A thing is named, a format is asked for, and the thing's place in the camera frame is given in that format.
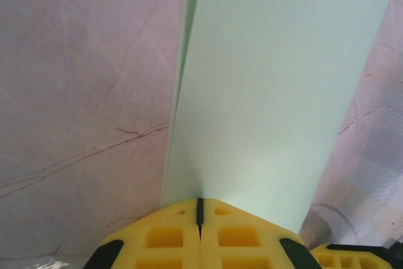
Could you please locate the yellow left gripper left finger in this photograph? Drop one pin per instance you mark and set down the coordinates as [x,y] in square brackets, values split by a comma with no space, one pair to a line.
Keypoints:
[135,247]

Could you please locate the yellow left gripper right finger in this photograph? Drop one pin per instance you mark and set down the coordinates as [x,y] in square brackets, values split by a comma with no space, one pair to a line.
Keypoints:
[267,250]

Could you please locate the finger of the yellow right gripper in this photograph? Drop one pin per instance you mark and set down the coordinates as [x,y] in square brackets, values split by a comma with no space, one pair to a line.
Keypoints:
[352,259]

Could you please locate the light green paper sheet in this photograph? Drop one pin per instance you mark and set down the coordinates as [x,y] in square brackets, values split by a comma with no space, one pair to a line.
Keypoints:
[267,77]

